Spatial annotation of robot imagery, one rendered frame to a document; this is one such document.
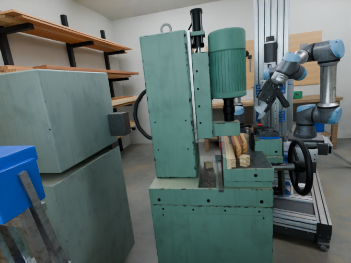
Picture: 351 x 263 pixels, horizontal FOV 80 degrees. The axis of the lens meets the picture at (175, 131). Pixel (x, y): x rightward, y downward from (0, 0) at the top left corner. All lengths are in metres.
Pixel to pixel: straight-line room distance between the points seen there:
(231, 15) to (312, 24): 1.38
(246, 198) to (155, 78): 0.70
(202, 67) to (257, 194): 0.63
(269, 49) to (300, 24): 2.83
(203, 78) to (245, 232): 0.75
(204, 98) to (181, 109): 0.13
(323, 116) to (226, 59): 0.90
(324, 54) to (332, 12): 3.21
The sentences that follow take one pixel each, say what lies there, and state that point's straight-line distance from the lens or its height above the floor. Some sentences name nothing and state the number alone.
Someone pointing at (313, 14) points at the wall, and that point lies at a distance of 4.72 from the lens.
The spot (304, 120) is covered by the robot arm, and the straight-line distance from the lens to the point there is 1.76.
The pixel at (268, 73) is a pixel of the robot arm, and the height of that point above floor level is 1.30.
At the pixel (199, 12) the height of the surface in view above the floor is 1.60.
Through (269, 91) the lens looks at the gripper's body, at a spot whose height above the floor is 1.20.
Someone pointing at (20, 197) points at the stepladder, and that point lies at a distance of 0.66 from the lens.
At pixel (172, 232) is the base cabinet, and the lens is 1.17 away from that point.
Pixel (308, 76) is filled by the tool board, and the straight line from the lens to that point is 4.60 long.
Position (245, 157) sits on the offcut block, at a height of 0.94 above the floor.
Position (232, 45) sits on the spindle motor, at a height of 1.43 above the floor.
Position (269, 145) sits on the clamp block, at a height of 0.93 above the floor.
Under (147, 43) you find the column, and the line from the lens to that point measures 1.06.
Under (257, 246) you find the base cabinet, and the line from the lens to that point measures 1.19.
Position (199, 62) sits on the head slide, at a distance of 1.04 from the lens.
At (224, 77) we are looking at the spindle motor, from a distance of 1.02.
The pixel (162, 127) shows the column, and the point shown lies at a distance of 1.05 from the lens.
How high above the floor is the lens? 1.29
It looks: 13 degrees down
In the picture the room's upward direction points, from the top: 6 degrees counter-clockwise
